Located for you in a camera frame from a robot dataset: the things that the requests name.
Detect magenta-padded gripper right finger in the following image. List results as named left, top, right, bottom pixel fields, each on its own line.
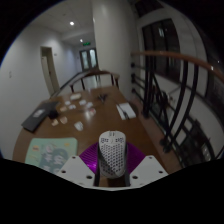
left=124, top=141, right=169, bottom=187

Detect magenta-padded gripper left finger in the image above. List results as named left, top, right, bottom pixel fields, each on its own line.
left=55, top=142, right=101, bottom=187

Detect white perforated computer mouse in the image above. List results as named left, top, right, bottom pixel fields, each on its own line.
left=97, top=130, right=128, bottom=179

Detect green printed mouse pad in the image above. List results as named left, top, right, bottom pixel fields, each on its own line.
left=24, top=137, right=79, bottom=175

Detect small black box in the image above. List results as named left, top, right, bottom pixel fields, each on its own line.
left=48, top=109, right=60, bottom=120

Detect white notebook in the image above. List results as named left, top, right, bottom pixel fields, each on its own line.
left=115, top=102, right=137, bottom=120

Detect black closed laptop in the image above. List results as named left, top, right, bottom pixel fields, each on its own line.
left=20, top=100, right=61, bottom=133

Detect small white flat box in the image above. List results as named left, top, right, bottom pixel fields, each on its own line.
left=69, top=93, right=82, bottom=101

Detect wooden armchair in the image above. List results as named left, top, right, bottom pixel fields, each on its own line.
left=69, top=69, right=121, bottom=94

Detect white side door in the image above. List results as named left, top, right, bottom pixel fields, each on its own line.
left=39, top=45, right=61, bottom=97

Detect glazed double door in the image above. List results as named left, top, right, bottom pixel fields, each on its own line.
left=79, top=48, right=99, bottom=72

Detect black railing with wooden handrail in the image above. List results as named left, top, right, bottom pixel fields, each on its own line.
left=129, top=50, right=224, bottom=168

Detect dark framed window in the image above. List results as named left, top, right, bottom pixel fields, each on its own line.
left=141, top=18, right=183, bottom=83

